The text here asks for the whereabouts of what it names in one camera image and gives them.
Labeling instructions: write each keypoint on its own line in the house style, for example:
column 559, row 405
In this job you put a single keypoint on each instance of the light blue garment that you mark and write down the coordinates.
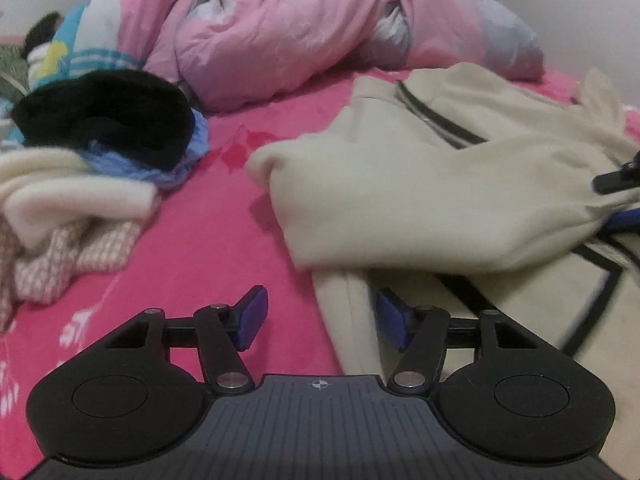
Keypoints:
column 195, row 135

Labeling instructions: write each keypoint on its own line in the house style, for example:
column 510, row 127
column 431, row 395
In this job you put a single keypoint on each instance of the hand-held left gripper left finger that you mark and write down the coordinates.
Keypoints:
column 252, row 320

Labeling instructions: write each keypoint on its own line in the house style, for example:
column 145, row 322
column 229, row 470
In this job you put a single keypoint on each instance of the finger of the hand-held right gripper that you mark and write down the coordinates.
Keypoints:
column 622, row 220
column 617, row 177

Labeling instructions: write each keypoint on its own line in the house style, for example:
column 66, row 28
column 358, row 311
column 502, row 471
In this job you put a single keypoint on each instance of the green patterned pillow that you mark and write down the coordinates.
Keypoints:
column 10, row 70

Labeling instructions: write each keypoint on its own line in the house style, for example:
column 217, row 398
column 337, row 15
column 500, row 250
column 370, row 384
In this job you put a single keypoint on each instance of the cream fleece garment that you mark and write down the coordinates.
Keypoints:
column 75, row 195

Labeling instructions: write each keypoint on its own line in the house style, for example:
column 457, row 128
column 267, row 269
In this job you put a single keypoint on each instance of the black garment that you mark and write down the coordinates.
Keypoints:
column 125, row 105

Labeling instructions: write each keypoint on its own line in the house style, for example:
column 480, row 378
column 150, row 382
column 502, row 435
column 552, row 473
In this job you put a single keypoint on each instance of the pink floral bed blanket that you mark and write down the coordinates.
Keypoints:
column 200, row 210

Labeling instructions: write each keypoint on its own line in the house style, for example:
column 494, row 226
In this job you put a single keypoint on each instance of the pink checked garment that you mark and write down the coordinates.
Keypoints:
column 75, row 260

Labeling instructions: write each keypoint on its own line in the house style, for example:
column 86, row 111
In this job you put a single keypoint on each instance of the beige jacket with black trim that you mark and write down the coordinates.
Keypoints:
column 425, row 185

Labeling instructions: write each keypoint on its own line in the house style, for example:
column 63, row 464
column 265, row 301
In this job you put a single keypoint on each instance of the pink floral quilt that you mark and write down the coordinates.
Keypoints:
column 275, row 35

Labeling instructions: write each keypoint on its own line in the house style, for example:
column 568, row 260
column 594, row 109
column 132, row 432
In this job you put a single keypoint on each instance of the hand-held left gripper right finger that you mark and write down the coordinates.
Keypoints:
column 390, row 320

